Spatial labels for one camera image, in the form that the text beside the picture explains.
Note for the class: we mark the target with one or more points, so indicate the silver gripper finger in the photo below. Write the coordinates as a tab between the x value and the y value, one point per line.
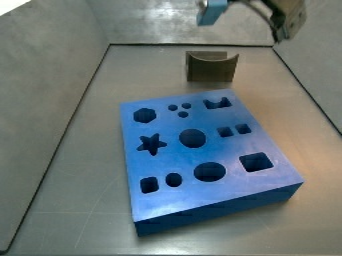
202	5

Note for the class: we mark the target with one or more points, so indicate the light blue rectangular block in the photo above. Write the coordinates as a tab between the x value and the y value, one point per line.
216	9

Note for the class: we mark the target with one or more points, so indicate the blue shape sorting board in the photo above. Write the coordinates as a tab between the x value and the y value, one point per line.
201	160

